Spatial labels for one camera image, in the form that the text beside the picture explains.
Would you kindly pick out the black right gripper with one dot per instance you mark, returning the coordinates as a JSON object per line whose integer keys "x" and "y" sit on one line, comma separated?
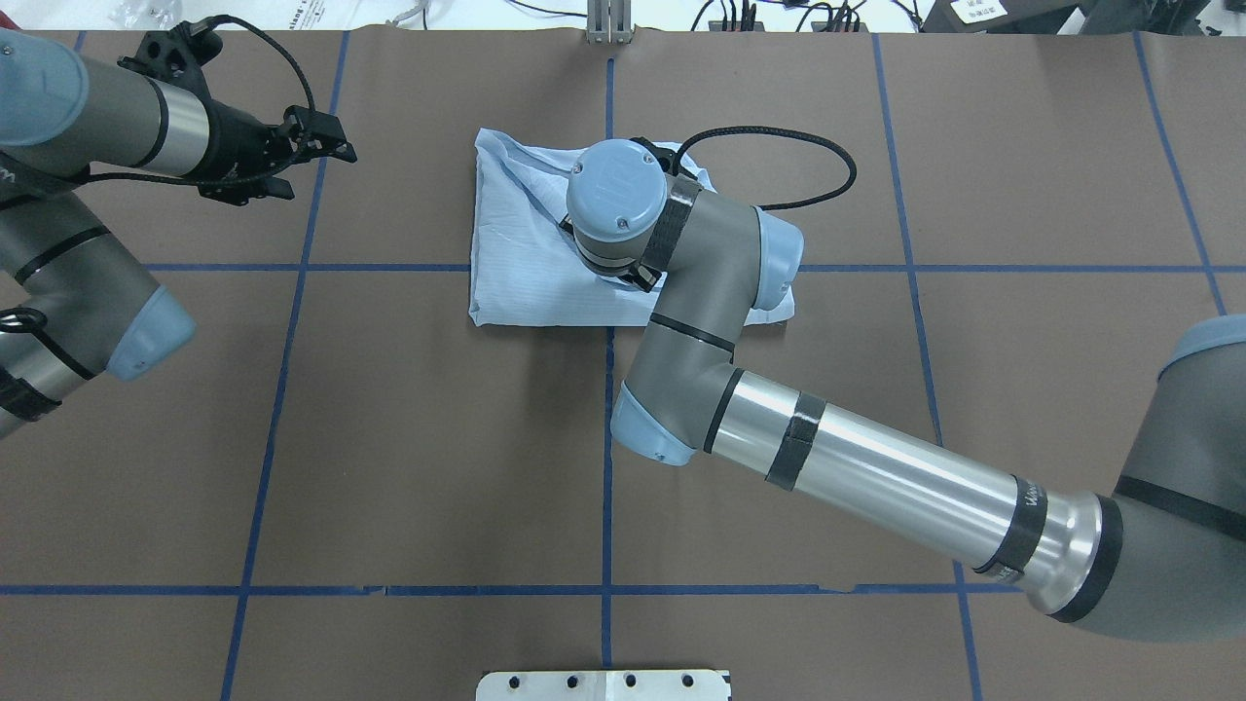
{"x": 644, "y": 281}

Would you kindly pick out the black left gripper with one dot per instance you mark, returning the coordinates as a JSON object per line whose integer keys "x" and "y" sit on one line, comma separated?
{"x": 237, "y": 140}

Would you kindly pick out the light blue button-up shirt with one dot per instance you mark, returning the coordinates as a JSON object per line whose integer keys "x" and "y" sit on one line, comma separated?
{"x": 526, "y": 269}

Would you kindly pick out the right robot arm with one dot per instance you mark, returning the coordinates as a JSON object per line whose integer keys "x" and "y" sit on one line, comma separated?
{"x": 1159, "y": 559}

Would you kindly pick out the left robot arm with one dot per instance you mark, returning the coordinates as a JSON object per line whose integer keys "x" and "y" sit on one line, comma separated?
{"x": 70, "y": 121}

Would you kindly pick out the grey aluminium post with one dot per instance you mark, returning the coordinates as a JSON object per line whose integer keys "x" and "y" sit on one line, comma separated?
{"x": 609, "y": 22}

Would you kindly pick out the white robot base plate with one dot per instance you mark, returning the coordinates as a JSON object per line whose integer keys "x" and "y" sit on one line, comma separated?
{"x": 636, "y": 684}

